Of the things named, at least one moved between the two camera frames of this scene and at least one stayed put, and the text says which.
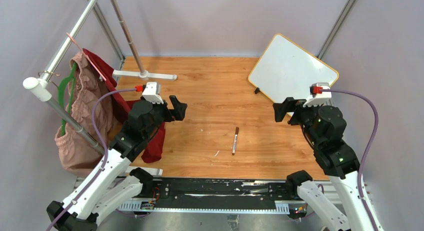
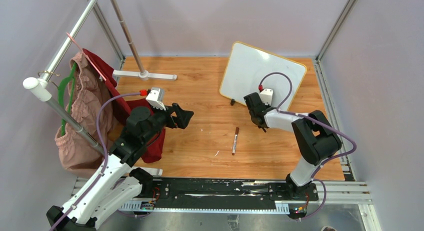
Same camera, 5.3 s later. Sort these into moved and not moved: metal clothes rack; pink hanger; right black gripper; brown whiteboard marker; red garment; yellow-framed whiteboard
Moved: yellow-framed whiteboard; right black gripper
Not moved: pink hanger; brown whiteboard marker; metal clothes rack; red garment
